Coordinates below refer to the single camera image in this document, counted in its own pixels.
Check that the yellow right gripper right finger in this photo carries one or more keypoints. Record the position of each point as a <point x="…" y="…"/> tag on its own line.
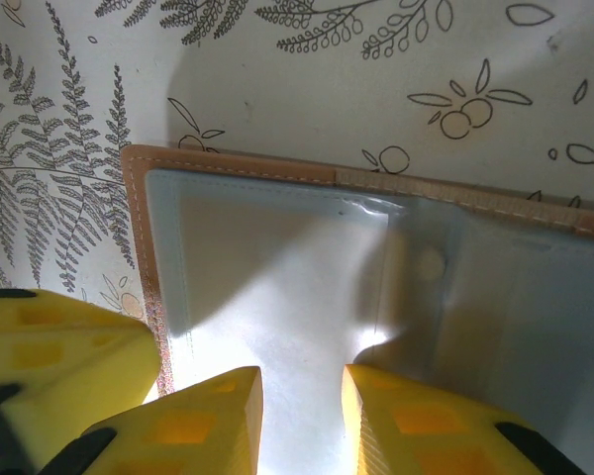
<point x="425" y="435"/>

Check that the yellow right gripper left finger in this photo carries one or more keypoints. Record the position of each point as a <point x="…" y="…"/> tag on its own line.
<point x="188" y="430"/>

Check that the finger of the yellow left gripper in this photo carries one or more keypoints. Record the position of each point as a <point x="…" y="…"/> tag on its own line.
<point x="69" y="356"/>

